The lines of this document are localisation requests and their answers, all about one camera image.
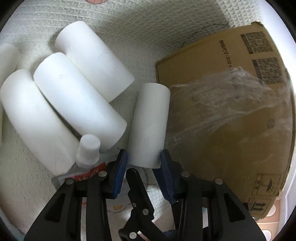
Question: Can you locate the white red spout pouch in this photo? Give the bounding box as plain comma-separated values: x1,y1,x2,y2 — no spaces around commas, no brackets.
51,134,106,190

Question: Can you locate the white paper roll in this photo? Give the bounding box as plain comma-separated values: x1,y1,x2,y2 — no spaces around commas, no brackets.
1,69,79,176
33,52,127,152
127,83,171,169
0,43,21,144
55,21,135,102

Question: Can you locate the brown cardboard box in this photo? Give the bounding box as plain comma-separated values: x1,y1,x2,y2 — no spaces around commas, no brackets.
156,22,295,218

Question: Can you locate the pink cartoon patterned cloth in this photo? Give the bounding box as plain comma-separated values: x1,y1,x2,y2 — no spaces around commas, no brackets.
0,0,287,241

